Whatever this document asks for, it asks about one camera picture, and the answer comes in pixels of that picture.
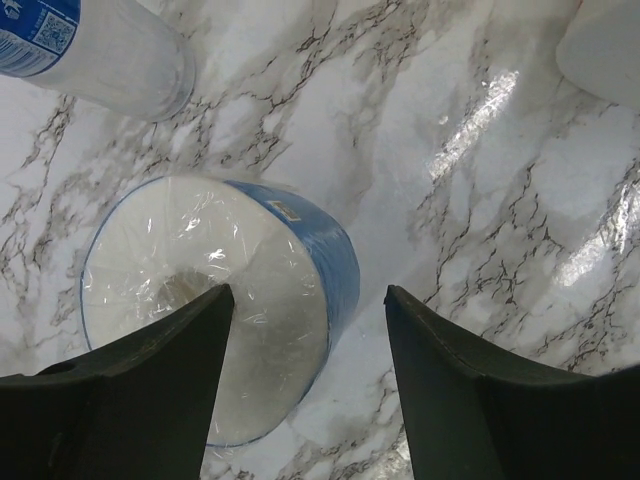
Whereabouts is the floral roll near basket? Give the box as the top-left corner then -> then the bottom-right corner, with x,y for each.
556,0 -> 639,110

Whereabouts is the clear water bottle blue label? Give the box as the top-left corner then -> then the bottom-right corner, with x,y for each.
1,1 -> 196,122

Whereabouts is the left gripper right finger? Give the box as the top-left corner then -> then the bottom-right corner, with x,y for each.
385,286 -> 639,479

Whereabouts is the blue roll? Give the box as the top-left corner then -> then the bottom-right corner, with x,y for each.
79,175 -> 361,449

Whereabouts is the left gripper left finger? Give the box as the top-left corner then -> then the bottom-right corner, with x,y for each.
1,285 -> 235,479

